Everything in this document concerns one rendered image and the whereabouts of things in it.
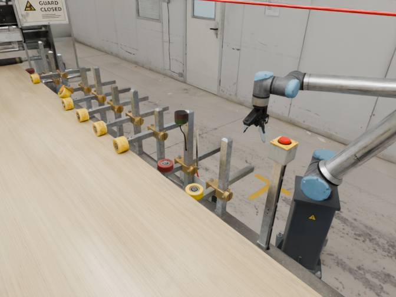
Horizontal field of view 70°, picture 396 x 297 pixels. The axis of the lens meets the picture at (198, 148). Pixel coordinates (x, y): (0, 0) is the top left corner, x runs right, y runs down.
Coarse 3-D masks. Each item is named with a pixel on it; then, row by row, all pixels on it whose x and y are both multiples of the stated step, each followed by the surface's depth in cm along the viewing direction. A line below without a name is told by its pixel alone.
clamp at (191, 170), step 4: (176, 160) 150; (180, 160) 150; (184, 164) 146; (192, 164) 147; (184, 168) 147; (188, 168) 145; (192, 168) 144; (196, 168) 146; (184, 172) 148; (188, 172) 144; (192, 172) 145; (196, 172) 147
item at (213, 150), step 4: (220, 144) 168; (212, 148) 163; (216, 148) 163; (204, 152) 160; (208, 152) 160; (212, 152) 162; (216, 152) 164; (200, 156) 156; (204, 156) 158; (208, 156) 161; (200, 160) 157; (176, 164) 148; (180, 164) 148; (176, 168) 146; (180, 168) 148; (168, 172) 143; (172, 172) 145; (164, 176) 142
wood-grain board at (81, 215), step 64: (0, 128) 170; (64, 128) 172; (0, 192) 120; (64, 192) 120; (128, 192) 121; (0, 256) 92; (64, 256) 92; (128, 256) 93; (192, 256) 94; (256, 256) 94
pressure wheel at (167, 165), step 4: (160, 160) 143; (164, 160) 143; (168, 160) 143; (160, 164) 139; (164, 164) 140; (168, 164) 140; (172, 164) 140; (160, 168) 139; (164, 168) 138; (168, 168) 138; (172, 168) 141; (164, 172) 139
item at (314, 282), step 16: (112, 128) 218; (144, 160) 180; (176, 176) 166; (208, 208) 143; (240, 224) 134; (256, 240) 126; (272, 256) 118; (288, 256) 119; (304, 272) 112; (320, 288) 106
